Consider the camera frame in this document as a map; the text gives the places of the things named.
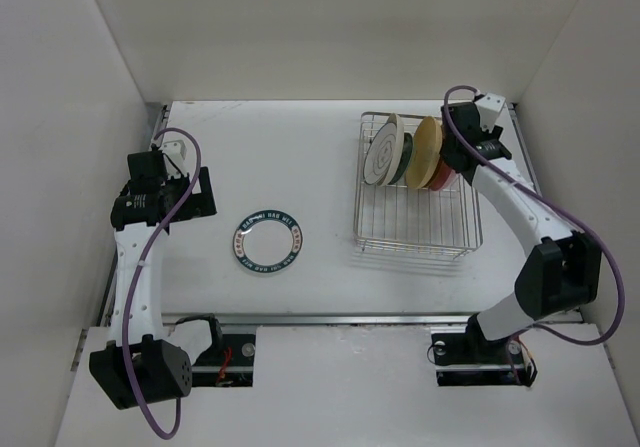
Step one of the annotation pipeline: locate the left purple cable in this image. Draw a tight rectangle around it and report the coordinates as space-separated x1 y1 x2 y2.
120 127 204 439

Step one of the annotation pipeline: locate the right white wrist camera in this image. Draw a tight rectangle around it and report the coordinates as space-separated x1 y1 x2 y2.
473 93 506 132

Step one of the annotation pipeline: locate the dark green patterned plate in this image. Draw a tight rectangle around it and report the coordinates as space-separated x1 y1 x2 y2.
389 132 413 185

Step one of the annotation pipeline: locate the right aluminium rail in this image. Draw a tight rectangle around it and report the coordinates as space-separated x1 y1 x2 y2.
508 102 539 193

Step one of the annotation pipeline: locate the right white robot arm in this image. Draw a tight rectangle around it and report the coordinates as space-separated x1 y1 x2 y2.
441 101 602 365

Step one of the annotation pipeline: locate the beige yellow plate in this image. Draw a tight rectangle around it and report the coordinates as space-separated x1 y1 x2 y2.
405 116 443 189

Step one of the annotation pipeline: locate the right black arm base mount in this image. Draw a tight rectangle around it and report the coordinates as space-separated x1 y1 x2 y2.
427 332 538 388

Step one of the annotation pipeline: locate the metal wire dish rack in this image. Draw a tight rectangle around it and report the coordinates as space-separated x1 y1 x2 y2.
353 111 483 259

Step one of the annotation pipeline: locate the pink plate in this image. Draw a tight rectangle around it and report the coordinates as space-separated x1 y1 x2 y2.
429 161 456 191

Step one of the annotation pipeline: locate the white plate with black rings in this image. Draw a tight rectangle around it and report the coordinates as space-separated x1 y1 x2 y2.
363 113 404 186

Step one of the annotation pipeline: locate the front aluminium rail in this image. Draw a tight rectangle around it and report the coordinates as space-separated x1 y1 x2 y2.
159 310 584 327

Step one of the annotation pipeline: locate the brown yellow patterned plate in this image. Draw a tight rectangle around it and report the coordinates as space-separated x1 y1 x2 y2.
425 162 442 189

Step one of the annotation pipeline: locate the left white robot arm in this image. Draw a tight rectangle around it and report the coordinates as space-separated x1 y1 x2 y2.
89 141 224 410

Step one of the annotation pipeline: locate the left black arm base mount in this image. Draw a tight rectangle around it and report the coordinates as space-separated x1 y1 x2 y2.
192 333 256 388

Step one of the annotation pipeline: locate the green rimmed white plate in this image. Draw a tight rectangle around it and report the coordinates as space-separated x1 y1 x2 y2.
232 209 304 275

